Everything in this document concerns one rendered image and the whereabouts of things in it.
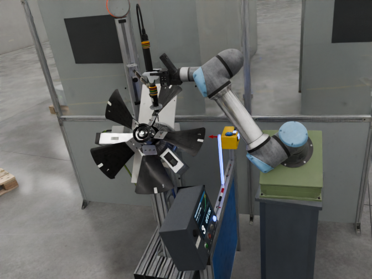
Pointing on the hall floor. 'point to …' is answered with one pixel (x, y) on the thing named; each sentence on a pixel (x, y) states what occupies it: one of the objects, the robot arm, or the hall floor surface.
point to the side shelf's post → (180, 175)
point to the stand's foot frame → (159, 263)
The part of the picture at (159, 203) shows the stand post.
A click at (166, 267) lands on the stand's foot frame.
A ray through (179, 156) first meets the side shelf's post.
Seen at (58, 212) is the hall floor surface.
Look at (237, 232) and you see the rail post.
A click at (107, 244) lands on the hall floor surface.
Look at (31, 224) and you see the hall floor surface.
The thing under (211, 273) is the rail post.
